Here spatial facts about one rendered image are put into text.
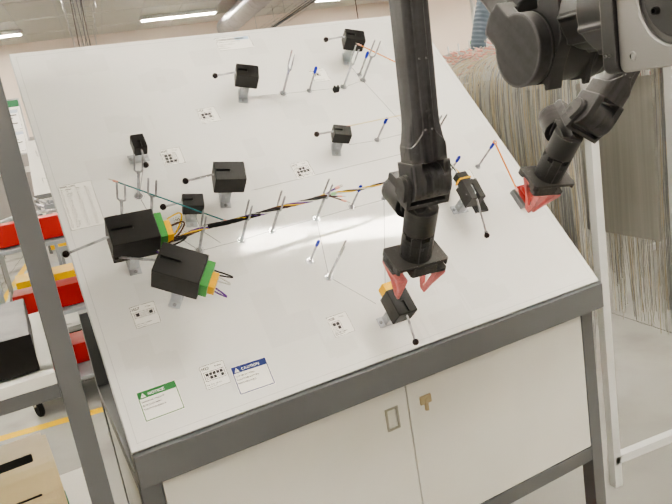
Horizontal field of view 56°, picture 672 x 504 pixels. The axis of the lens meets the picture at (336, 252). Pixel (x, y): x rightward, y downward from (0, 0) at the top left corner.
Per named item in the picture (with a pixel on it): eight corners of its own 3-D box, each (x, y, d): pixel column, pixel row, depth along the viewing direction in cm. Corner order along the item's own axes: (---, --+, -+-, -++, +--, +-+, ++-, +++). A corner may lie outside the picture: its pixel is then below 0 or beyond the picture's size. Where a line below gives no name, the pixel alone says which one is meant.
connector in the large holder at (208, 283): (206, 270, 125) (208, 259, 122) (220, 274, 126) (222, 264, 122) (197, 295, 122) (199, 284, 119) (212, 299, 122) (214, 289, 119)
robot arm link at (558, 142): (561, 135, 122) (589, 140, 122) (552, 115, 126) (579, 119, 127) (546, 164, 126) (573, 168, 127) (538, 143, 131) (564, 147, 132)
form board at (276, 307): (131, 456, 114) (131, 453, 113) (9, 59, 155) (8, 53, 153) (595, 283, 164) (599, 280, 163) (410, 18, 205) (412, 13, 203)
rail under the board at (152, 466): (604, 307, 163) (602, 282, 162) (141, 491, 113) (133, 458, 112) (586, 302, 168) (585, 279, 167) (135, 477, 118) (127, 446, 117)
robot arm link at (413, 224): (415, 214, 104) (446, 207, 106) (396, 191, 109) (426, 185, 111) (411, 247, 109) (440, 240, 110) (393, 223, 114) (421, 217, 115)
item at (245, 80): (210, 86, 164) (213, 59, 157) (253, 91, 167) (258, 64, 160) (210, 99, 162) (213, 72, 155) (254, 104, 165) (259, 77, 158)
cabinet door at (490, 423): (593, 447, 173) (582, 310, 164) (429, 533, 150) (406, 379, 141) (585, 443, 175) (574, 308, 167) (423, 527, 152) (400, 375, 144)
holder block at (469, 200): (465, 207, 157) (471, 198, 154) (455, 190, 160) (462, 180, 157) (479, 205, 159) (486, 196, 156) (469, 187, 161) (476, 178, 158)
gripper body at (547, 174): (516, 173, 134) (529, 145, 128) (556, 170, 137) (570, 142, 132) (531, 194, 130) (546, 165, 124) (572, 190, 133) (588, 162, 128)
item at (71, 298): (126, 392, 371) (80, 210, 347) (33, 422, 351) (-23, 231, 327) (107, 347, 459) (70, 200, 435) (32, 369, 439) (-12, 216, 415)
